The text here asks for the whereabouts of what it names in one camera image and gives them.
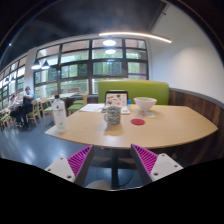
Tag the green upholstered bench backrest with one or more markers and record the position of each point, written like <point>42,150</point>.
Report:
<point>146,89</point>

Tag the clear plastic water bottle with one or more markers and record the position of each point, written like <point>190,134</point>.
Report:
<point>60,115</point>

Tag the small blue-capped bottle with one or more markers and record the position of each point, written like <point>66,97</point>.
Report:
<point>129,102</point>

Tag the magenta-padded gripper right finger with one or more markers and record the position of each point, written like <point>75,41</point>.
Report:
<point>162,165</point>

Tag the wooden dining table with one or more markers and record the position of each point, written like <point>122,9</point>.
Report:
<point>65,95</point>

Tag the white ceramic bowl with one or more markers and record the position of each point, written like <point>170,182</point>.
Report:
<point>145,103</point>

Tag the white paper sheets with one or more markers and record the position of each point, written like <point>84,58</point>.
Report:
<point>91,107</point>

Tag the small white box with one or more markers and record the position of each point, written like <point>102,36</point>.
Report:
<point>125,111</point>

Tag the black pendant lamps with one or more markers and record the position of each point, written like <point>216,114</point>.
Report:
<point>109,42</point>

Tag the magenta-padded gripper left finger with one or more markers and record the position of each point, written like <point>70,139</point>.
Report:
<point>61,166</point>

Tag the person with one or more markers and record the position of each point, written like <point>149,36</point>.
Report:
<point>28,100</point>
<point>13,104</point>

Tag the wooden chairs with green seats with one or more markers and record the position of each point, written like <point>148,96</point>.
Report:
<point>75,107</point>

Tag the long linear ceiling light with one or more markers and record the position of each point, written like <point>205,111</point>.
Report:
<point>136,34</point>

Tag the flat round red coaster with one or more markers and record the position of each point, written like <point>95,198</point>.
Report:
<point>138,122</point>

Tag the green speckled mug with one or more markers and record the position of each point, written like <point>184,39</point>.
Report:
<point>113,115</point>

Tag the large black-framed window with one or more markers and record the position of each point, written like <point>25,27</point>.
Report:
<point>76,70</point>

